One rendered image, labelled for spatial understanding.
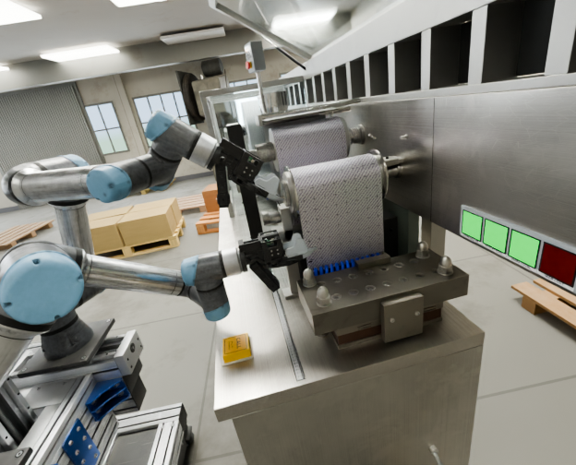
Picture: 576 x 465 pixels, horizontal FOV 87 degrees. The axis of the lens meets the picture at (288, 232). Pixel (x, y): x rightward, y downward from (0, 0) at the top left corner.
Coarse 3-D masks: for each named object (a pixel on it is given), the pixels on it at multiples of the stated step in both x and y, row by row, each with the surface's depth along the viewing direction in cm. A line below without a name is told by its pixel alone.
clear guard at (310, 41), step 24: (216, 0) 132; (240, 0) 120; (264, 0) 110; (288, 0) 102; (312, 0) 95; (336, 0) 89; (360, 0) 83; (384, 0) 79; (264, 24) 135; (288, 24) 123; (312, 24) 113; (336, 24) 104; (360, 24) 97; (312, 48) 138
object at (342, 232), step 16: (336, 208) 82; (352, 208) 83; (368, 208) 84; (304, 224) 82; (320, 224) 83; (336, 224) 84; (352, 224) 85; (368, 224) 86; (304, 240) 84; (320, 240) 85; (336, 240) 86; (352, 240) 87; (368, 240) 88; (320, 256) 87; (336, 256) 88; (352, 256) 89
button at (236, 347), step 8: (232, 336) 83; (240, 336) 82; (248, 336) 84; (224, 344) 80; (232, 344) 80; (240, 344) 79; (248, 344) 79; (224, 352) 78; (232, 352) 77; (240, 352) 77; (248, 352) 78; (224, 360) 77; (232, 360) 77
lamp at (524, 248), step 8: (512, 232) 54; (512, 240) 55; (520, 240) 53; (528, 240) 52; (536, 240) 50; (512, 248) 55; (520, 248) 54; (528, 248) 52; (536, 248) 50; (520, 256) 54; (528, 256) 52; (528, 264) 53
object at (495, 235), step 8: (488, 224) 59; (496, 224) 58; (488, 232) 60; (496, 232) 58; (504, 232) 56; (488, 240) 60; (496, 240) 58; (504, 240) 56; (496, 248) 59; (504, 248) 57
